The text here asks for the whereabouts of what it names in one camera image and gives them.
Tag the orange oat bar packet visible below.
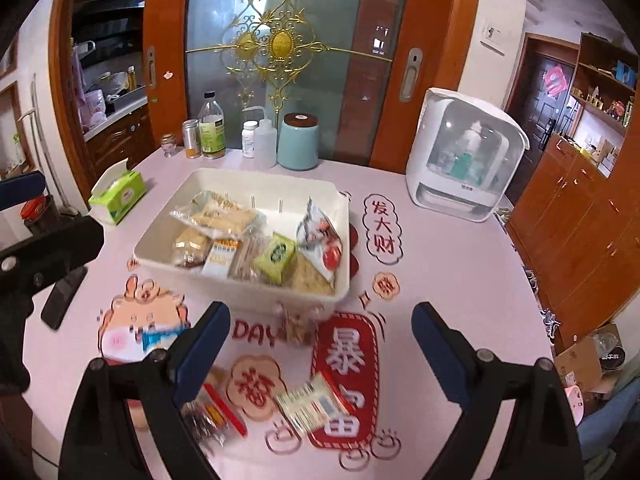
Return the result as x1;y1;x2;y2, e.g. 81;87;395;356
201;239;242;279

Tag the glass bottle green label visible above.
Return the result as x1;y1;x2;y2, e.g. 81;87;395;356
199;91;227;159

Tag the dark entrance door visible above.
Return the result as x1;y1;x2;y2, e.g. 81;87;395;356
505;35;581;161

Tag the green snack packet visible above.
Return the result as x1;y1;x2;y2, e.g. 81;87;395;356
251;233;299;287

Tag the person's leg in jeans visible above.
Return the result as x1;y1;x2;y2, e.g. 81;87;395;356
575;374;640;463

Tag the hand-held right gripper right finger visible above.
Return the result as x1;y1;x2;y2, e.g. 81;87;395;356
411;302;586;480

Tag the clear plastic wash bottle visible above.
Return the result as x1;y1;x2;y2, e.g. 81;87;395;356
242;106;279;169

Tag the black phone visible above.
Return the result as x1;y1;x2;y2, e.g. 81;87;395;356
40;265;89;331

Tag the yellow cake packet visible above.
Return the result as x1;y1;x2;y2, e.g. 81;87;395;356
171;191;267;239

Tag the wooden wall cabinet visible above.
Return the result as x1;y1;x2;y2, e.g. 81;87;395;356
505;32;640;347

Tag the pink door decoration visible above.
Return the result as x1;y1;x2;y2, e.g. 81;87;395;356
542;64;569;97

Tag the clear rice cracker packet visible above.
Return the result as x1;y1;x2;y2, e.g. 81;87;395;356
274;374;347;434

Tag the cardboard box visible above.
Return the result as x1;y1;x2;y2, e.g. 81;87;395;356
554;324;627;397

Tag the dark snack packet red stripe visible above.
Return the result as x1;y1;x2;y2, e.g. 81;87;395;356
181;384;249;454

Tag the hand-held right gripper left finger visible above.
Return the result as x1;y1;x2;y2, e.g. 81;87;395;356
57;301;232;480

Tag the pink plastic stool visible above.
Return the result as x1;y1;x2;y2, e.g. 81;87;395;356
565;385;587;424

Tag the green tissue box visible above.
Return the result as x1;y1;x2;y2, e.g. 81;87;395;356
88;158;147;226

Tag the peanut brittle clear packet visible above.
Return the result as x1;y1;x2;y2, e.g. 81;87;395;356
289;255;337;294
172;226;212;269

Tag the mint canister brown lid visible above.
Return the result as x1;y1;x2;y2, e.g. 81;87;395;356
277;113;321;171

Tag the mixed nuts clear packet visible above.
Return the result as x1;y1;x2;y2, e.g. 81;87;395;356
276;304;322;347

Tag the dark jar red lid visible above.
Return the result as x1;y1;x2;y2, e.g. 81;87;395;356
20;194;58;234

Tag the red and white snack packet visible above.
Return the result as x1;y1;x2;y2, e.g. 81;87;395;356
296;197;347;274

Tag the glass sliding door gold ornament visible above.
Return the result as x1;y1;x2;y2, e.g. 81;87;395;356
144;0;482;172

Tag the white wall switch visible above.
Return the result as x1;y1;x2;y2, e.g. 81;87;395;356
480;19;507;54

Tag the beige biscuit packet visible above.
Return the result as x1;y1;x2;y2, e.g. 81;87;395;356
229;235;267;284

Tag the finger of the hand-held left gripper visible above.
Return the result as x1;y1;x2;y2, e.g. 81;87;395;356
0;170;47;212
0;215;106;291

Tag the wooden wall frame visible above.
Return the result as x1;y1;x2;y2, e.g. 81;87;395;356
0;82;38;177

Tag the white pill bottle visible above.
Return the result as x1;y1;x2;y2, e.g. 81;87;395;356
241;121;258;158

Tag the metal can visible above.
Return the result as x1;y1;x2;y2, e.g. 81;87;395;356
181;120;202;159

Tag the row of shoes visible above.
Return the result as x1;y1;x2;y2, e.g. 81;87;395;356
524;267;564;343

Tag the white plastic storage bin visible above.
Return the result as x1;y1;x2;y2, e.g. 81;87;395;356
134;168;351;320

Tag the pink printed tablecloth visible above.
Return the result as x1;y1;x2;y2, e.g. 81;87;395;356
22;152;566;480

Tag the white countertop sterilizer cabinet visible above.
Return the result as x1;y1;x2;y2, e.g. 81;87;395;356
405;87;530;223

